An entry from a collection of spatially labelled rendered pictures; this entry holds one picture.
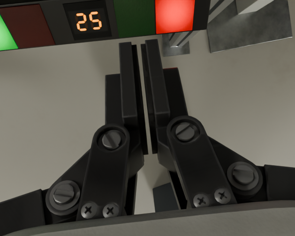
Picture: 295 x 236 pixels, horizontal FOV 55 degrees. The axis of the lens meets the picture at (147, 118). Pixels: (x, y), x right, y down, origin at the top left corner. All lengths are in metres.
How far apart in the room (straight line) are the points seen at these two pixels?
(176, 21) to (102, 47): 0.67
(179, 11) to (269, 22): 0.75
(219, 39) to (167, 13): 0.68
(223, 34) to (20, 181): 0.78
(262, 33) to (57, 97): 0.65
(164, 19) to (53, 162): 0.77
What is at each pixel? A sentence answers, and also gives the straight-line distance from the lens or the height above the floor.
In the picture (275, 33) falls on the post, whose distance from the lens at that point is 0.97.
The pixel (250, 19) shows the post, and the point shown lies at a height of 0.01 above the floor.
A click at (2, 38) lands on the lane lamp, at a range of 0.25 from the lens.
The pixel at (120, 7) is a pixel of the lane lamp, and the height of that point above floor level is 0.66.
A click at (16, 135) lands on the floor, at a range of 0.97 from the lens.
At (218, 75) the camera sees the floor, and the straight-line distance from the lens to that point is 0.91.
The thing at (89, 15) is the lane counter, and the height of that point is 0.66.
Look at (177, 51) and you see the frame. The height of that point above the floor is 0.01.
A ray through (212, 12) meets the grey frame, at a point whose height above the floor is 0.42.
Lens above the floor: 0.88
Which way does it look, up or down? 83 degrees down
